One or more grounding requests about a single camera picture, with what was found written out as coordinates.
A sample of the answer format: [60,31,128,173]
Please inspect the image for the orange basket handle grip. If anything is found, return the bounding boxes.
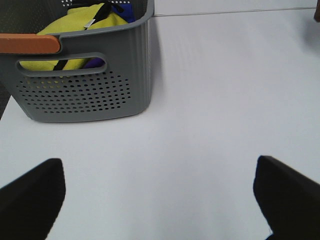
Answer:
[0,33,61,54]

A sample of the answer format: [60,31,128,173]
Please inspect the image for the blue purple towel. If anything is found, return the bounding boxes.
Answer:
[82,3,136,69]

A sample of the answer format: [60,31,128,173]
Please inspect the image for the grey perforated plastic basket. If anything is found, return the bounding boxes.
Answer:
[0,0,155,123]

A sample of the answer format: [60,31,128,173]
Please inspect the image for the yellow towel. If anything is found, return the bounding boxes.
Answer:
[19,1,129,71]

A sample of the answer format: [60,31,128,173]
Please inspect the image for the folded brown towel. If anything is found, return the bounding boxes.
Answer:
[313,2,320,23]

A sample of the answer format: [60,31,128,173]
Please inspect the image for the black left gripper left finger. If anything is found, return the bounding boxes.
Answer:
[0,158,66,240]

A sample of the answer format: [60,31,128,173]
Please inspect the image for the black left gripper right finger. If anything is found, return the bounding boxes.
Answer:
[253,155,320,240]

